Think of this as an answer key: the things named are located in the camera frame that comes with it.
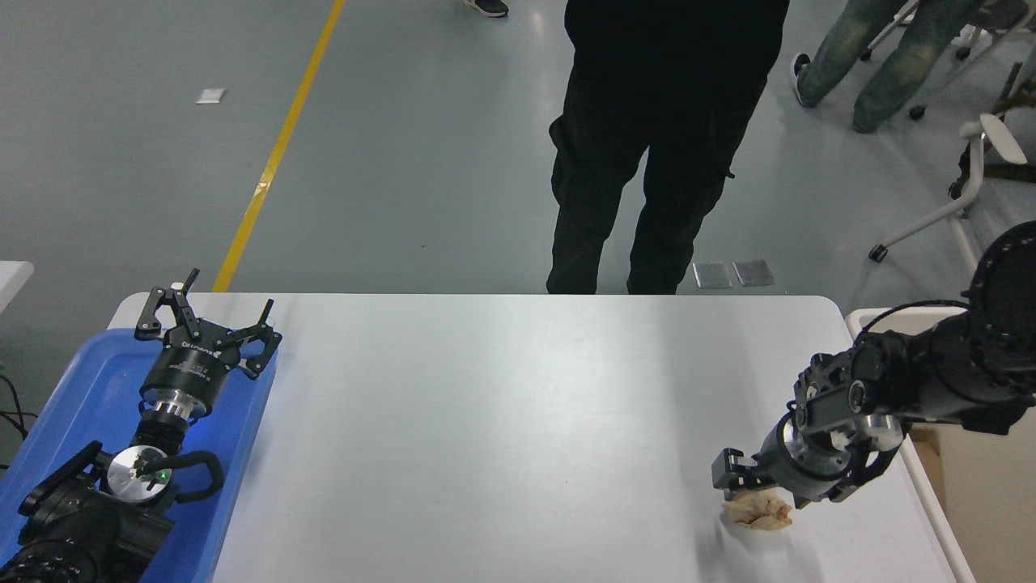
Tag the person in jeans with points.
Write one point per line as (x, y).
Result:
(898, 57)

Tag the white wheeled chair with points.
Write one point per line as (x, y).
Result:
(995, 20)

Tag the blue plastic tray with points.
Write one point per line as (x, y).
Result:
(89, 389)

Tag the tan paper ball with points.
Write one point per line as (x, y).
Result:
(761, 512)

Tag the white frame office chair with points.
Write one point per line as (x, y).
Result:
(971, 202)

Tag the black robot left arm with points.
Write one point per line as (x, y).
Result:
(133, 471)

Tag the metal floor plate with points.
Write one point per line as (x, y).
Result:
(712, 274)
(753, 272)

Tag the white side table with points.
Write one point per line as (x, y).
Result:
(12, 279)

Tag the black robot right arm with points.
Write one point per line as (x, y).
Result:
(963, 364)

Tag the large pale bin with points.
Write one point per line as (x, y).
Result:
(995, 502)

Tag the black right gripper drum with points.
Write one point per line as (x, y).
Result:
(809, 470)

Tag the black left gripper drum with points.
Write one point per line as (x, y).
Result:
(190, 368)

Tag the person in black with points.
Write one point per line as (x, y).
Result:
(664, 97)

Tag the person's dark shoe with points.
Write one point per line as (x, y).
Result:
(488, 6)

